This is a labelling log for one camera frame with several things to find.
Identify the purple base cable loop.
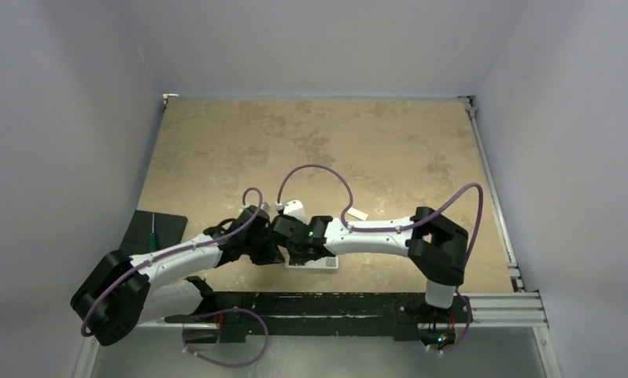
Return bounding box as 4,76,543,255
180,306,271,370

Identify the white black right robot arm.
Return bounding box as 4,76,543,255
268,206,471,321

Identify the white battery cover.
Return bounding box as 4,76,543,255
346,207,368,221

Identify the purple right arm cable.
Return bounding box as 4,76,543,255
275,165,485,356

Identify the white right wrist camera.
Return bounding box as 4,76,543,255
275,199,308,224

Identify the aluminium frame rail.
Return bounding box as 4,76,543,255
458,95,562,377

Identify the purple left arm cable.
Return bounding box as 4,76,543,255
80,187,265,338

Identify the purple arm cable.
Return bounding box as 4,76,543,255
275,165,485,356
80,187,265,338

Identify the green handled screwdriver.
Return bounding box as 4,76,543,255
149,213,159,252

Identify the white remote control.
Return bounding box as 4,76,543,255
284,257,339,271

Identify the black mat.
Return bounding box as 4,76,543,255
120,210,188,255

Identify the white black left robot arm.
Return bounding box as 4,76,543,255
70,206,285,346

